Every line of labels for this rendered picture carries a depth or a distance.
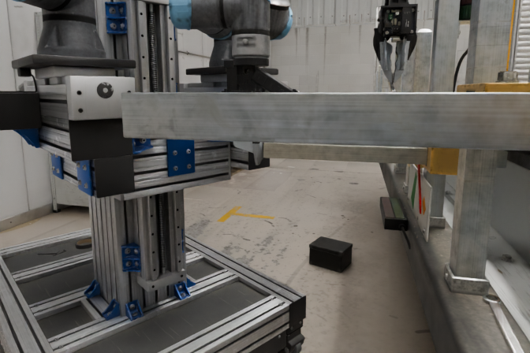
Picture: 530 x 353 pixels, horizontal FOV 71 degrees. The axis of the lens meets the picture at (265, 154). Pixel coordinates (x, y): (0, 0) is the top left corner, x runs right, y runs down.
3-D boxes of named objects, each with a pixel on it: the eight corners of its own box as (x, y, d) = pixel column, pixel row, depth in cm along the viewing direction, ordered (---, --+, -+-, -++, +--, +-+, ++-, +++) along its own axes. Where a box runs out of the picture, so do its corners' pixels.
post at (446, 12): (420, 247, 74) (439, -9, 66) (418, 240, 78) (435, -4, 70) (440, 248, 73) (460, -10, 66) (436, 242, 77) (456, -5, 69)
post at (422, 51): (404, 217, 99) (417, 28, 91) (403, 213, 102) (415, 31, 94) (419, 219, 98) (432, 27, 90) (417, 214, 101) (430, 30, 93)
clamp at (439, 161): (429, 174, 65) (431, 145, 64) (417, 161, 78) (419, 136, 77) (464, 176, 63) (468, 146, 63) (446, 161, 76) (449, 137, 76)
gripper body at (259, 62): (233, 118, 81) (233, 61, 79) (272, 119, 79) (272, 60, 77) (221, 120, 74) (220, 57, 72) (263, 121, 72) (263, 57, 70)
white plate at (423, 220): (424, 242, 66) (428, 187, 64) (405, 201, 91) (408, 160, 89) (427, 242, 66) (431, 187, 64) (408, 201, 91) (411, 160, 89)
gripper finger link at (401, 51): (394, 81, 78) (397, 36, 77) (392, 83, 84) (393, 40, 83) (410, 81, 78) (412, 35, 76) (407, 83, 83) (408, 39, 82)
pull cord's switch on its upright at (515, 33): (507, 124, 312) (521, -17, 294) (500, 122, 326) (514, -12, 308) (517, 124, 310) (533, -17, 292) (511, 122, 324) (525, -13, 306)
